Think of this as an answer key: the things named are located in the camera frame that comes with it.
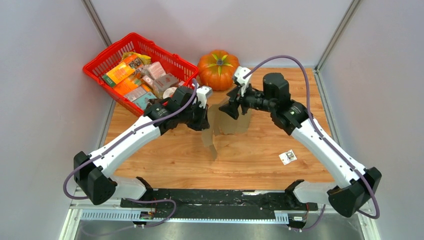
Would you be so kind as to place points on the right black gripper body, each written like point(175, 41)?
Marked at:
point(251, 99)

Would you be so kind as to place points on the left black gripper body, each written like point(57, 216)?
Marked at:
point(194, 117)

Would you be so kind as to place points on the brown cardboard box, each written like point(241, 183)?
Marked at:
point(222, 124)

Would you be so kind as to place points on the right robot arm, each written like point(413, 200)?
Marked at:
point(353, 183)

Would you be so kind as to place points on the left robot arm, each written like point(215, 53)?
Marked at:
point(94, 172)

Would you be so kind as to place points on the grey pink box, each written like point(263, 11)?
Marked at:
point(164, 82)

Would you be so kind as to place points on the teal box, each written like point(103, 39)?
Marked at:
point(143, 101)

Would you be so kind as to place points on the orange snack box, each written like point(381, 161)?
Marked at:
point(121, 71)

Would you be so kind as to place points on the white tape roll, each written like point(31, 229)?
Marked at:
point(169, 92)

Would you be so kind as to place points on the orange pumpkin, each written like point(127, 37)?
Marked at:
point(216, 69)

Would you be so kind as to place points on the red plastic shopping basket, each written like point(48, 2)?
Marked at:
point(172, 63)

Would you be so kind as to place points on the small white packet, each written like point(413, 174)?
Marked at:
point(287, 157)

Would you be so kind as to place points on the yellow snack bag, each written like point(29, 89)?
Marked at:
point(145, 59)

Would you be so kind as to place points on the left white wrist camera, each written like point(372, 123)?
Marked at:
point(202, 94)

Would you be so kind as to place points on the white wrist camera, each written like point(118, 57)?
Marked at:
point(242, 77)
point(202, 94)

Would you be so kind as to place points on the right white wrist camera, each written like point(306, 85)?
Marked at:
point(242, 77)

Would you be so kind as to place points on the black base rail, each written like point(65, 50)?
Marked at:
point(219, 204)

